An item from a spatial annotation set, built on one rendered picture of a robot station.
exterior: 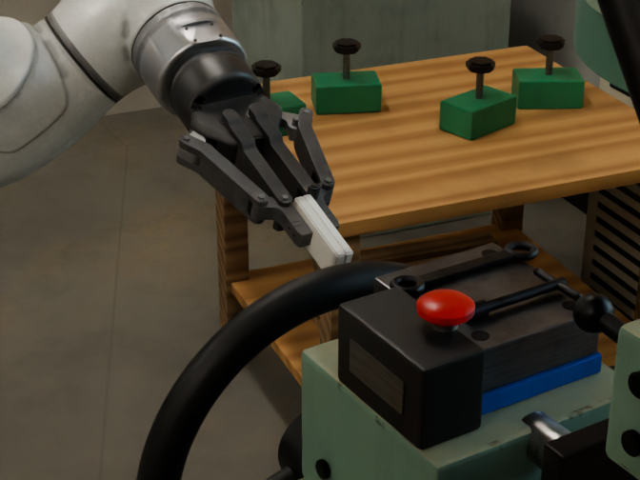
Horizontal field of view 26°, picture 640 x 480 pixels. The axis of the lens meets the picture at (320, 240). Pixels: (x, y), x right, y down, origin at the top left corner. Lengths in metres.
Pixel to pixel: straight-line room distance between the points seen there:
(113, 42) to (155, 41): 0.05
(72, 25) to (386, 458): 0.64
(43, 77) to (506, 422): 0.64
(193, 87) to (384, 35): 1.74
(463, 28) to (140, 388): 1.04
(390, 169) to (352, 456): 1.35
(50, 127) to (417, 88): 1.24
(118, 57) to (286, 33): 1.67
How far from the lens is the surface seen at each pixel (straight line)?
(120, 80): 1.27
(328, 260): 1.08
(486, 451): 0.72
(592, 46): 0.51
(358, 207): 1.97
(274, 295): 0.87
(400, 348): 0.70
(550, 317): 0.75
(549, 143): 2.21
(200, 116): 1.17
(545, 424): 0.73
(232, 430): 2.42
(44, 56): 1.26
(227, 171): 1.12
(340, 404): 0.77
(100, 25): 1.25
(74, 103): 1.27
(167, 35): 1.21
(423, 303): 0.71
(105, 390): 2.55
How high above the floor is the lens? 1.37
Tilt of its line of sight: 27 degrees down
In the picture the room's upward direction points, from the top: straight up
